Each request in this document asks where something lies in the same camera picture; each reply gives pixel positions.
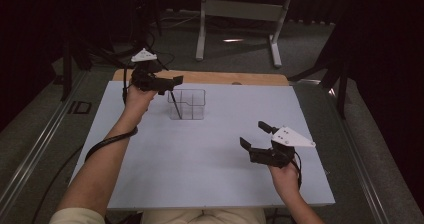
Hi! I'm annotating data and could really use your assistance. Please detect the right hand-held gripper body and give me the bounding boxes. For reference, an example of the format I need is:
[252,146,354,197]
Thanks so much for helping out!
[248,126,317,169]

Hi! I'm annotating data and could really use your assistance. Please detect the person's right hand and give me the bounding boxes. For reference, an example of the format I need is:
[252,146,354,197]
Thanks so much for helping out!
[268,161,301,199]

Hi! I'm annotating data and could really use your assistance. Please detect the floor cables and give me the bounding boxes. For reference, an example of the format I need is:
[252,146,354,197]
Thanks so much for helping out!
[154,7,203,30]

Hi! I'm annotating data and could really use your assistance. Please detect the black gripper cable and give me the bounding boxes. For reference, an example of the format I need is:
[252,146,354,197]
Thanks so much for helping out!
[292,151,303,190]
[31,67,139,224]

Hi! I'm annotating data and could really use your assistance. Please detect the person's cream sleeve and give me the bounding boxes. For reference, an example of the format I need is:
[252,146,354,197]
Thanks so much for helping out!
[49,207,106,224]

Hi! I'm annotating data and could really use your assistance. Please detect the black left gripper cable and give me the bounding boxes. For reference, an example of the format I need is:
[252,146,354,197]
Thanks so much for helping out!
[31,67,139,224]

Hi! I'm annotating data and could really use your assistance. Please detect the person's left hand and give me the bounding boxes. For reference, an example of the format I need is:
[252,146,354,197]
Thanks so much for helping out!
[123,84,158,117]

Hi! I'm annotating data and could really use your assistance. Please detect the black floor socket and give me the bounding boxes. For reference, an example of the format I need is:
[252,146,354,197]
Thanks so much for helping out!
[67,100,93,115]

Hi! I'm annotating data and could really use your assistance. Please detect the wooden table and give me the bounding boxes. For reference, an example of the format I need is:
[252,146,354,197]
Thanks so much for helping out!
[112,68,290,87]

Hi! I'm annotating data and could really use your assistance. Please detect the black stand legs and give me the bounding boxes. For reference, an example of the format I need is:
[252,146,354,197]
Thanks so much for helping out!
[288,47,355,120]

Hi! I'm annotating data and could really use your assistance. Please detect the person's cream trousers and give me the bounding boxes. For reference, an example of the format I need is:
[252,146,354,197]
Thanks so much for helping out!
[141,207,268,224]

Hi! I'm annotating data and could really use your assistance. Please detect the black pen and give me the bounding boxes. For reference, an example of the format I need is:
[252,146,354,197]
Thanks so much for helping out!
[170,89,183,120]

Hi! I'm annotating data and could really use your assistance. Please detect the grey metal stand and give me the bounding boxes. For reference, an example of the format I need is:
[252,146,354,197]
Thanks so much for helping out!
[195,0,294,68]

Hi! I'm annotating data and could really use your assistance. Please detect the clear plastic organizer box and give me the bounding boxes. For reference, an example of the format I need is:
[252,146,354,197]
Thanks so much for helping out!
[167,88,207,121]

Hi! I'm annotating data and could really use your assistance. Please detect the metal floor rail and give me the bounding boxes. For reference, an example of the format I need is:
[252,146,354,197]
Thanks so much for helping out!
[0,69,88,215]
[328,87,392,224]

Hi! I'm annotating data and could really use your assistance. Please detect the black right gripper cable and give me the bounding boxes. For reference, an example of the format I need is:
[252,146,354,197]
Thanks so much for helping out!
[292,151,303,190]

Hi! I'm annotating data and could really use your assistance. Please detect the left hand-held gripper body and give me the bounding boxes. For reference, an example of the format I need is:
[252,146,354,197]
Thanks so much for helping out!
[130,48,175,93]

